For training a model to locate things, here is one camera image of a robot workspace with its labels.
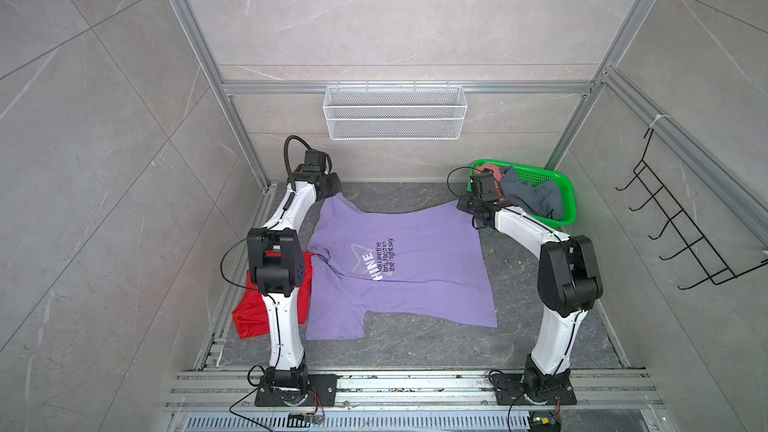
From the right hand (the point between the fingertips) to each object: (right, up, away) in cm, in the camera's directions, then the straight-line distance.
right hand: (465, 196), depth 99 cm
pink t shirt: (+14, +10, +11) cm, 20 cm away
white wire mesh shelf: (-24, +28, 0) cm, 37 cm away
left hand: (-45, +5, 0) cm, 45 cm away
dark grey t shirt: (+31, -1, +8) cm, 32 cm away
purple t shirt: (-13, -23, -1) cm, 27 cm away
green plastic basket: (+31, +8, +14) cm, 35 cm away
